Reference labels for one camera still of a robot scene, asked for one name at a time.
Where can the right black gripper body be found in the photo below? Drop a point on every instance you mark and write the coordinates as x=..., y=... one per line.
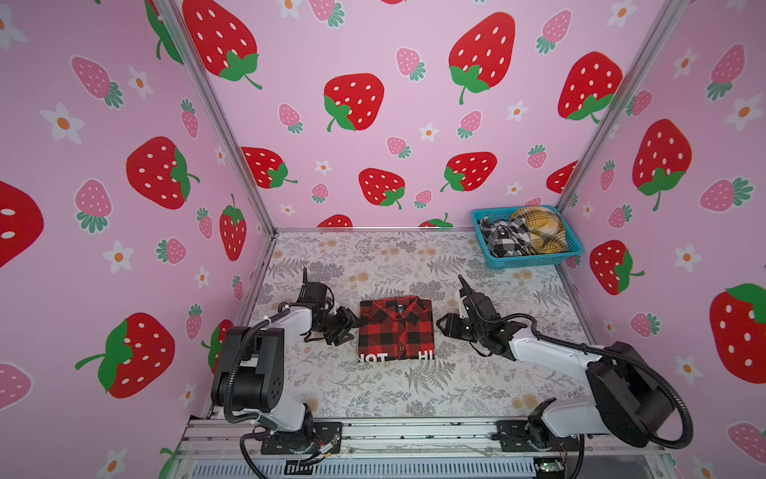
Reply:
x=461, y=327

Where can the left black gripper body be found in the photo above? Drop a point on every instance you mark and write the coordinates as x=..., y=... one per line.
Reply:
x=335, y=326

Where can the red black plaid shirt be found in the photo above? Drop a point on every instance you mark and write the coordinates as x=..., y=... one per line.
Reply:
x=400, y=328

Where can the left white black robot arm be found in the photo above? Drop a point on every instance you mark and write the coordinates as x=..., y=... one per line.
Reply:
x=250, y=377

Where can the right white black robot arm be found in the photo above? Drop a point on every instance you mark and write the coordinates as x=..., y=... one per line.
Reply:
x=628, y=399

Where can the black white plaid shirt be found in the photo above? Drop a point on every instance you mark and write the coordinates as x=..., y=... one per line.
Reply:
x=506, y=238

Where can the teal plastic basket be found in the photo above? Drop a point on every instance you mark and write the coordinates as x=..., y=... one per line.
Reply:
x=575, y=246

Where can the yellow plaid shirt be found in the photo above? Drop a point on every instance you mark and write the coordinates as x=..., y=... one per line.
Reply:
x=547, y=230

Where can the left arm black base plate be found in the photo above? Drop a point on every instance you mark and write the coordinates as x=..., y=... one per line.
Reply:
x=322, y=436

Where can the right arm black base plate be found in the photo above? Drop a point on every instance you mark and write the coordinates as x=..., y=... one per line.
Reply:
x=521, y=436

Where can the aluminium rail frame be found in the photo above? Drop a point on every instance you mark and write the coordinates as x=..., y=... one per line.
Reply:
x=462, y=447

